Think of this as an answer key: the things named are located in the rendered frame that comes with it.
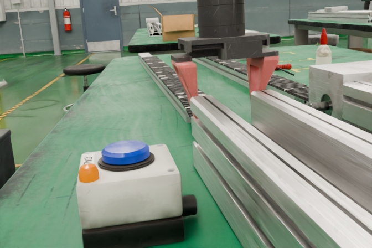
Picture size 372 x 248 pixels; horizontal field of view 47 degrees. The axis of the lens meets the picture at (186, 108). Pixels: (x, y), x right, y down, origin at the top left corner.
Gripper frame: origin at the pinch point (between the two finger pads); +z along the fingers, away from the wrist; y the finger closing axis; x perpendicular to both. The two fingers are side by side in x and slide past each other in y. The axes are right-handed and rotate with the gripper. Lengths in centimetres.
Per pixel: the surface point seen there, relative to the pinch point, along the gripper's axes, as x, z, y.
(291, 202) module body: -31.7, -2.3, -5.1
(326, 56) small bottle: 44, 0, 37
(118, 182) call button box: -20.6, -0.2, -14.1
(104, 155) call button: -17.7, -1.5, -15.0
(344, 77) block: -4.5, -3.4, 13.8
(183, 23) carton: 204, -5, 31
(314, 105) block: -1.1, 0.6, 11.7
